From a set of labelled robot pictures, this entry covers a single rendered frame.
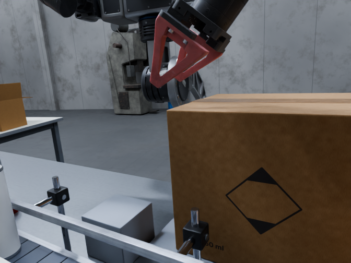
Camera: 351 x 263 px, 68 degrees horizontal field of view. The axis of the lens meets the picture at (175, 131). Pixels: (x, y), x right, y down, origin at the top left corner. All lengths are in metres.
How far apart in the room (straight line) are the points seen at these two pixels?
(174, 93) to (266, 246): 0.61
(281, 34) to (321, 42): 0.97
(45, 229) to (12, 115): 1.92
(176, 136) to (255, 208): 0.17
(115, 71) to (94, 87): 2.01
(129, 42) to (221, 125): 6.86
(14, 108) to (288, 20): 6.56
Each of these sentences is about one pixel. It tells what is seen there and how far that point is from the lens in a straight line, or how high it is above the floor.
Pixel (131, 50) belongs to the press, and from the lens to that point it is 7.18.
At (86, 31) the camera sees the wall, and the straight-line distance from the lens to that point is 9.44.
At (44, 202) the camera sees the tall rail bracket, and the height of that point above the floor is 0.96.
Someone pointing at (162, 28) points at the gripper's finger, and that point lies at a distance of 0.31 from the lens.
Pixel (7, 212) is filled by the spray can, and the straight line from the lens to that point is 0.55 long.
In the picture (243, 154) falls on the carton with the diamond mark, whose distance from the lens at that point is 0.40.
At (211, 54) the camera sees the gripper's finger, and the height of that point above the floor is 1.20.
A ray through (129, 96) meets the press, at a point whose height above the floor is 0.52.
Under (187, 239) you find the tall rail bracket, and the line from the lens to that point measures 0.38.
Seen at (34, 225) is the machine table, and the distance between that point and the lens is 0.76.
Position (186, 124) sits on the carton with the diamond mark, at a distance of 0.42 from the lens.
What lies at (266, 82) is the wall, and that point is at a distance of 7.56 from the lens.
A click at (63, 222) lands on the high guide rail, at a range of 0.47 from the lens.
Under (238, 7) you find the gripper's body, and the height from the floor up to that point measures 1.25.
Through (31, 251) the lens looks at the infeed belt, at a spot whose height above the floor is 0.88.
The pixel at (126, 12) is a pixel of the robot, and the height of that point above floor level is 1.39.
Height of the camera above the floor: 1.18
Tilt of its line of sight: 14 degrees down
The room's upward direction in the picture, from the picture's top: 4 degrees counter-clockwise
